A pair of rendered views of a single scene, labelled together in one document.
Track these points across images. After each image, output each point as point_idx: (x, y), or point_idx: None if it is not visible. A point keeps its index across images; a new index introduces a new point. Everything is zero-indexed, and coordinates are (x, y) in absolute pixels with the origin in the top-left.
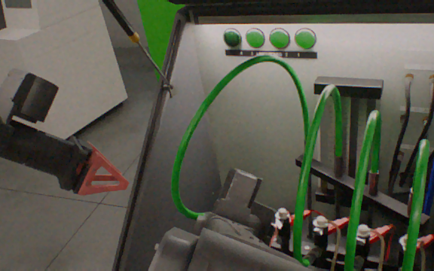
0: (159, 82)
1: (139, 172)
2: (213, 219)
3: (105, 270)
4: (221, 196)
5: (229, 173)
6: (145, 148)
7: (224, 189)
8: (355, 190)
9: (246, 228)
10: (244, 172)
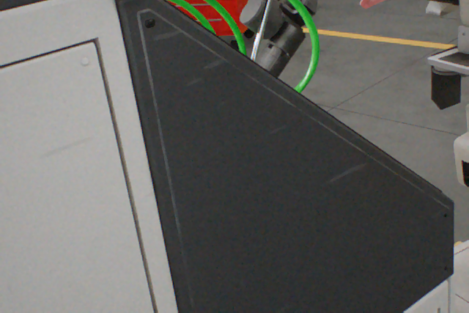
0: (264, 70)
1: (353, 130)
2: None
3: None
4: (279, 14)
5: (264, 2)
6: (332, 115)
7: (274, 9)
8: (193, 6)
9: None
10: (253, 3)
